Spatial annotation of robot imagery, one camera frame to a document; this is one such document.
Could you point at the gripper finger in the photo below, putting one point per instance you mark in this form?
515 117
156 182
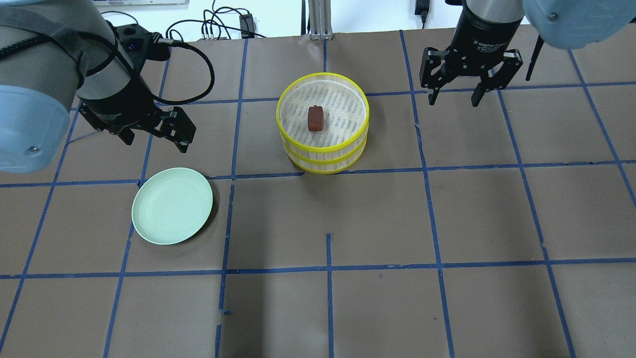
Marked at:
126 135
511 64

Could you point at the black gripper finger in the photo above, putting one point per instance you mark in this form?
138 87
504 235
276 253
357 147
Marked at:
433 73
176 127

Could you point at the yellow steamer layer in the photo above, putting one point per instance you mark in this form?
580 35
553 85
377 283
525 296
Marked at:
346 111
323 162

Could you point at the brown bun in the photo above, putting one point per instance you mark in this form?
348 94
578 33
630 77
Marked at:
315 118

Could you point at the light green plate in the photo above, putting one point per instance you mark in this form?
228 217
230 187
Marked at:
172 206

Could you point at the black power adapter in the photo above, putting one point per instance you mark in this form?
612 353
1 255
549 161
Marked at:
247 25

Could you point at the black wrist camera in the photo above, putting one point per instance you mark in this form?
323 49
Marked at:
141 44

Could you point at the aluminium frame post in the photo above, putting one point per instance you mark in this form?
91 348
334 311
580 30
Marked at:
319 17

